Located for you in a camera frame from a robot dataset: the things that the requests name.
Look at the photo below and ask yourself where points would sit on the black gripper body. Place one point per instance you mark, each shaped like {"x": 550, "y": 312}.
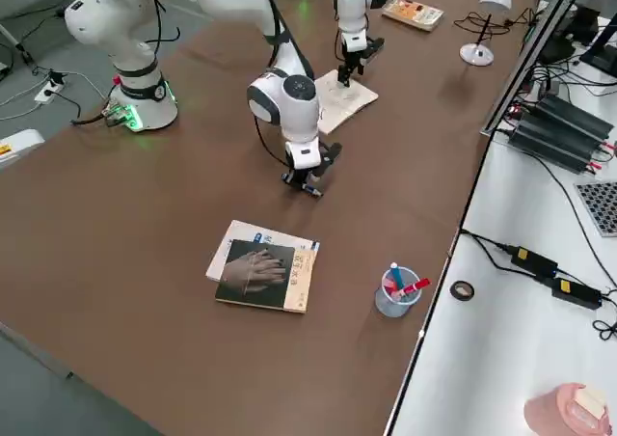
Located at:
{"x": 303, "y": 173}
{"x": 354, "y": 59}

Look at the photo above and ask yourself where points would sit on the blue white marker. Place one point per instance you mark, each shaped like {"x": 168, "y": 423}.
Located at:
{"x": 315, "y": 194}

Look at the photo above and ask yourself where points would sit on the white notebook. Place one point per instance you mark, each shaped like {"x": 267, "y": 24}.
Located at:
{"x": 356, "y": 100}

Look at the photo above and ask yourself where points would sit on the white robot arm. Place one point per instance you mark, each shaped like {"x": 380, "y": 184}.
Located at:
{"x": 284, "y": 103}
{"x": 352, "y": 2}

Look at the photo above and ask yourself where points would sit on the red marker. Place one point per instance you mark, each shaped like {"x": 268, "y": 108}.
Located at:
{"x": 417, "y": 286}

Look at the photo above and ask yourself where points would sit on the white blue cover book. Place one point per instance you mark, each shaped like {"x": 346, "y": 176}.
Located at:
{"x": 241, "y": 231}

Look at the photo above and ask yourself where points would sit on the orange illustrated book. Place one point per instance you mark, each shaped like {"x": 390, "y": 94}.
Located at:
{"x": 414, "y": 14}

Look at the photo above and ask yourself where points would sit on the dark hands cover book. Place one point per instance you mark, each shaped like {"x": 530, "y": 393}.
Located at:
{"x": 260, "y": 272}

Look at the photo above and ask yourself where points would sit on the white desk lamp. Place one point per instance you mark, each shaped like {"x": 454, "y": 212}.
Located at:
{"x": 477, "y": 55}

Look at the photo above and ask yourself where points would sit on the blue pen white cap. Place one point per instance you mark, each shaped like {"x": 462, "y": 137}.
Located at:
{"x": 397, "y": 277}

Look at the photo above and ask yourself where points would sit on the pink pen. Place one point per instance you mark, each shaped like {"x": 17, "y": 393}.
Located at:
{"x": 393, "y": 292}

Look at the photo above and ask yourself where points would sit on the black tape roll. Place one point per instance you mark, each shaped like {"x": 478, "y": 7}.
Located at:
{"x": 463, "y": 300}

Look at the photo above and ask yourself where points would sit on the black finned power supply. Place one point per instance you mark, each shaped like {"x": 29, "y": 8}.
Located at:
{"x": 559, "y": 132}

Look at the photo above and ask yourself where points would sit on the black power adapter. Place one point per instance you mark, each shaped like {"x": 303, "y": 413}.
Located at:
{"x": 532, "y": 260}
{"x": 576, "y": 291}

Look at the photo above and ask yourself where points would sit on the black monitor with stand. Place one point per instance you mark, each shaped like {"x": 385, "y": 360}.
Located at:
{"x": 600, "y": 61}

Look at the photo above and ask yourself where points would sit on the white floor power strip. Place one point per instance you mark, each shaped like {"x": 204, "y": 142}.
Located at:
{"x": 48, "y": 93}

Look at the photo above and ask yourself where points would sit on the black white grid board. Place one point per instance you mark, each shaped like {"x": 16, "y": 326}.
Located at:
{"x": 600, "y": 209}

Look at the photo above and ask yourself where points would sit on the white box yellow label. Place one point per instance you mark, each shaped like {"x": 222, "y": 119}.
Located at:
{"x": 21, "y": 146}

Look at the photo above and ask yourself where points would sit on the pink tissue box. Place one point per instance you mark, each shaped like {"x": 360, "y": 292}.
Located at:
{"x": 549, "y": 412}

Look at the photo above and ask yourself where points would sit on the aluminium frame post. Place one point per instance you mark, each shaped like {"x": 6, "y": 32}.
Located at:
{"x": 513, "y": 85}

